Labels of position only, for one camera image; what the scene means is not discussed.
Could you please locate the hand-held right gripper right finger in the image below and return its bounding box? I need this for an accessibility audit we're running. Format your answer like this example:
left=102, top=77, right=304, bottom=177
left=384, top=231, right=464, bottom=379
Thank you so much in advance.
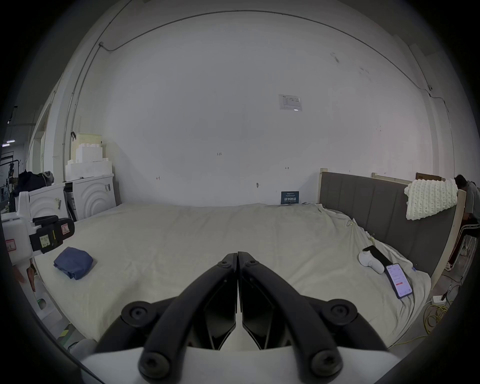
left=238, top=251, right=389, bottom=379

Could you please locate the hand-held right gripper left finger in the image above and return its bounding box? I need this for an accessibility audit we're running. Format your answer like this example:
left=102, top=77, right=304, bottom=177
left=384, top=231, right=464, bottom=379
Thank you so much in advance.
left=94, top=252, right=239, bottom=379

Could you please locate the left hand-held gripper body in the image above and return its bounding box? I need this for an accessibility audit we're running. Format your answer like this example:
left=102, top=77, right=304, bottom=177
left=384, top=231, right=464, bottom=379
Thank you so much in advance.
left=0, top=191, right=36, bottom=272

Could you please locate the person's left hand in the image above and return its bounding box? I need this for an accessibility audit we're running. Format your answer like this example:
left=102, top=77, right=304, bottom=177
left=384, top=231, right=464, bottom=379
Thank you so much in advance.
left=11, top=259, right=38, bottom=294

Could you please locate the white washing machine with black bag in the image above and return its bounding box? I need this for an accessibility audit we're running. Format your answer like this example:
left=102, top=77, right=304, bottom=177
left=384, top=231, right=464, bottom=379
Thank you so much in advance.
left=13, top=169, right=70, bottom=226

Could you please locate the dark blue folded garment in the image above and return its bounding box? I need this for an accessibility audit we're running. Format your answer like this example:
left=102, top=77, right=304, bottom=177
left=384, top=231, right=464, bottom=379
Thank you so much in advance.
left=53, top=246, right=94, bottom=281

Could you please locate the white washing machine with foam blocks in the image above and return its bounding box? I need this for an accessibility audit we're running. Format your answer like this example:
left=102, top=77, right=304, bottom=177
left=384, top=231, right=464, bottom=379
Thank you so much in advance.
left=63, top=132, right=118, bottom=222

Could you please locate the bed with beige sheet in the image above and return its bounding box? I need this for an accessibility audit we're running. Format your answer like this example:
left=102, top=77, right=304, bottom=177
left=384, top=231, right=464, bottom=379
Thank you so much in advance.
left=32, top=202, right=432, bottom=349

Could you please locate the white hand controller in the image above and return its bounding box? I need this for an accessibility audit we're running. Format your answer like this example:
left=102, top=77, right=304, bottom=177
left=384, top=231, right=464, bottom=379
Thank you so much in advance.
left=358, top=250, right=385, bottom=275

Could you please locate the black flat device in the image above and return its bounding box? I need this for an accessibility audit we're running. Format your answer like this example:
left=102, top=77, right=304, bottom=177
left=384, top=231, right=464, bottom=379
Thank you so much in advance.
left=362, top=245, right=393, bottom=268

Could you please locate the smartphone with lit screen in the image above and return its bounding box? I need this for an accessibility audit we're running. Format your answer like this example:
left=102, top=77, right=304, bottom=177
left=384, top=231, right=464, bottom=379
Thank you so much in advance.
left=385, top=263, right=413, bottom=299

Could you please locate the grey padded headboard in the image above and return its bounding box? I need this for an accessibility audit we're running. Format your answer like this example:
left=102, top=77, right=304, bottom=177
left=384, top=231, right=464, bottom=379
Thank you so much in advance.
left=319, top=169, right=467, bottom=279

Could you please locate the white knitted blanket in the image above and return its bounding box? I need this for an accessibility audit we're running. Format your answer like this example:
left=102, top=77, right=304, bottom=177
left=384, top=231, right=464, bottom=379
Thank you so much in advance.
left=404, top=178, right=459, bottom=221

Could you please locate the yellow cable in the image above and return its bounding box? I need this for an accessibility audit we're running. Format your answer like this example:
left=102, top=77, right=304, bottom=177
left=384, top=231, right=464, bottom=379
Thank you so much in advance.
left=390, top=303, right=451, bottom=348

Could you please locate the white paper wall notice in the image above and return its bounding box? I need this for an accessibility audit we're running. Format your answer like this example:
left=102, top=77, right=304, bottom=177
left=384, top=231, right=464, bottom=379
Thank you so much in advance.
left=278, top=94, right=303, bottom=112

